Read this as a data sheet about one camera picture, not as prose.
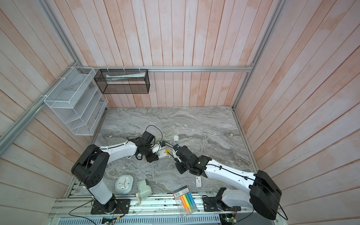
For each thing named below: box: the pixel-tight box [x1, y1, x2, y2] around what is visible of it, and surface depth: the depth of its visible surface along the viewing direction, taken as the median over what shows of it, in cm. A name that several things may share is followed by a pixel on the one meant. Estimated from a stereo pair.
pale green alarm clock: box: [114, 174, 134, 195], surface depth 80 cm
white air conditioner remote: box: [158, 148, 171, 158], surface depth 94 cm
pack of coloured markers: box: [172, 185, 198, 218], surface depth 76 cm
